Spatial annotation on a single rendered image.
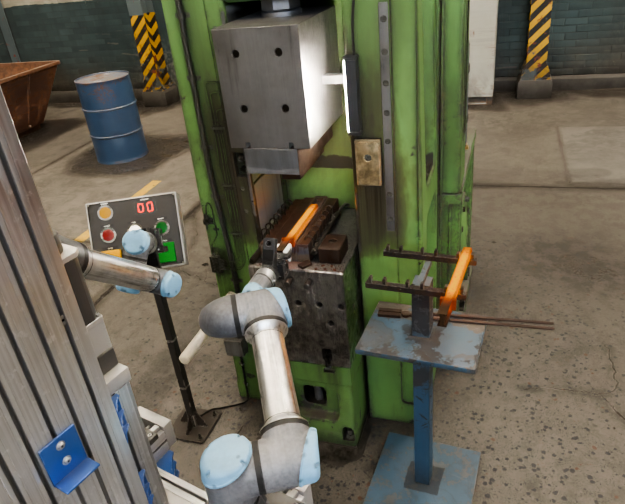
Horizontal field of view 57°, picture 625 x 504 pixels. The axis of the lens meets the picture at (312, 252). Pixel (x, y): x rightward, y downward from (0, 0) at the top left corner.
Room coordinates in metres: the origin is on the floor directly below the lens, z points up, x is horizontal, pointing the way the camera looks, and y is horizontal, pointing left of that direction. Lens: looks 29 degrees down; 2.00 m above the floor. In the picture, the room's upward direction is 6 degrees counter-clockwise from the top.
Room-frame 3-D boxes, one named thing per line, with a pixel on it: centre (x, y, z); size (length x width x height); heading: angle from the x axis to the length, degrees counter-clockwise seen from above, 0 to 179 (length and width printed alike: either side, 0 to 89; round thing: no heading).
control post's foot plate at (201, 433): (2.06, 0.66, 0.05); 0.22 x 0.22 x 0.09; 69
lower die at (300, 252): (2.13, 0.03, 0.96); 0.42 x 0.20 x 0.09; 159
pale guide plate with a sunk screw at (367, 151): (1.94, -0.24, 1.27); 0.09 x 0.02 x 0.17; 69
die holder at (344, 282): (2.12, -0.03, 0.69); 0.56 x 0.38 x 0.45; 159
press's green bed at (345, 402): (2.12, -0.03, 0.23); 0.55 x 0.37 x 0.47; 159
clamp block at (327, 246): (1.92, -0.08, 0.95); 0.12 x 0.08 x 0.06; 159
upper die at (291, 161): (2.13, 0.03, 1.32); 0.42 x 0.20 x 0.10; 159
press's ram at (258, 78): (2.11, -0.01, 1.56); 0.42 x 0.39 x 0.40; 159
